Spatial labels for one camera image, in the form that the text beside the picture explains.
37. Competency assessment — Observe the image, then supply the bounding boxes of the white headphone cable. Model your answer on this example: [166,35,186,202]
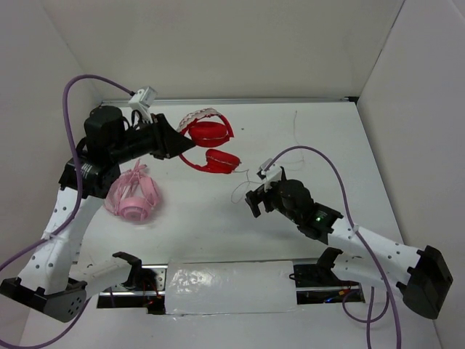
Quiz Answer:
[230,111,306,204]

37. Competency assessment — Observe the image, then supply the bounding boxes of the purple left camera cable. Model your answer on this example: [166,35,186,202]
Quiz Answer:
[0,74,136,349]

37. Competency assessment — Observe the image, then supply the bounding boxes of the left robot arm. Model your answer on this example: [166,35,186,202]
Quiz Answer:
[1,106,195,323]

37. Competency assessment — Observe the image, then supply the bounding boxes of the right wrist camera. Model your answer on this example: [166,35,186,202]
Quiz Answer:
[256,158,285,192]

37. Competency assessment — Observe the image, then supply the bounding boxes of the red headphones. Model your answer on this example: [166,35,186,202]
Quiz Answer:
[177,108,240,175]

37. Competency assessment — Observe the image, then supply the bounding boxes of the white taped cover plate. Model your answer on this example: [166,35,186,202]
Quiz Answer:
[165,261,297,316]

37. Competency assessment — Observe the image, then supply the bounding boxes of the pink headphones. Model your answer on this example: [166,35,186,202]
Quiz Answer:
[103,159,161,222]

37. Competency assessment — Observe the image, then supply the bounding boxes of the purple camera cable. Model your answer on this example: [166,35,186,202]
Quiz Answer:
[0,74,136,349]
[267,145,403,349]

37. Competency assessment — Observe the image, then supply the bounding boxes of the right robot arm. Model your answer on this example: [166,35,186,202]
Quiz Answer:
[245,180,453,319]

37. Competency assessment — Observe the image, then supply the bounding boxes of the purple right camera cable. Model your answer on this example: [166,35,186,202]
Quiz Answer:
[267,145,403,349]

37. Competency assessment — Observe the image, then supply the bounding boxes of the aluminium frame rail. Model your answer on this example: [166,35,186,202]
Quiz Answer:
[74,95,359,110]

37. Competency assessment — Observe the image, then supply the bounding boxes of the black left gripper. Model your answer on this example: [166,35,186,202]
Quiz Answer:
[110,113,195,164]

